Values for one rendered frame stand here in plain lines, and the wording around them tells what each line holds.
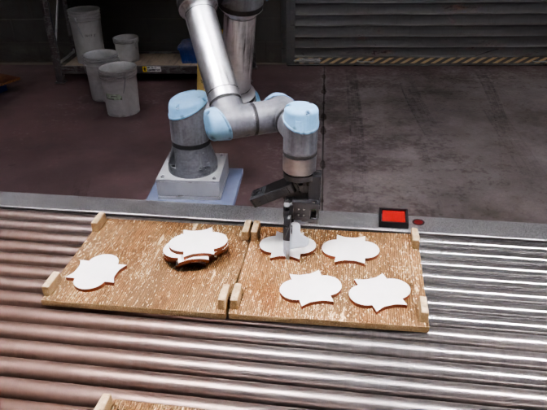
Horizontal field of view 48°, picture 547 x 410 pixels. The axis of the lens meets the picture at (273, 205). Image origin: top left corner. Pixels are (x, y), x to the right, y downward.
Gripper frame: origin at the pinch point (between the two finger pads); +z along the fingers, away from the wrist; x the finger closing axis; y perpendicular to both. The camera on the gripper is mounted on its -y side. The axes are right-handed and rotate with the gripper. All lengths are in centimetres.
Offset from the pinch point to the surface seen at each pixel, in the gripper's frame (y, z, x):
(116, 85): -164, 77, 311
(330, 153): 3, 96, 258
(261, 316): -2.4, 1.4, -25.6
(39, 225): -67, 6, 7
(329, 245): 10.0, -0.2, 0.7
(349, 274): 15.2, 0.5, -9.4
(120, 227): -43.8, 2.9, 5.5
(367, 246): 19.1, -0.6, 0.9
